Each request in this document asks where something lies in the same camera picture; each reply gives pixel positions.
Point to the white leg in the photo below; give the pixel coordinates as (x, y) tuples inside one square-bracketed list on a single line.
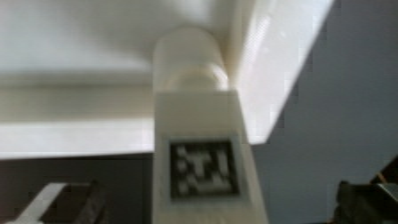
[(206, 191)]

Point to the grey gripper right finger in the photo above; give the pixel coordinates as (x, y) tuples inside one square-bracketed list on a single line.
[(368, 200)]

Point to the white square tabletop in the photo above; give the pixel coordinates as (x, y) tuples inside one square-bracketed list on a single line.
[(77, 47)]

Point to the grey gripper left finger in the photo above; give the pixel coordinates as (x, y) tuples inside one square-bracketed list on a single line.
[(70, 203)]

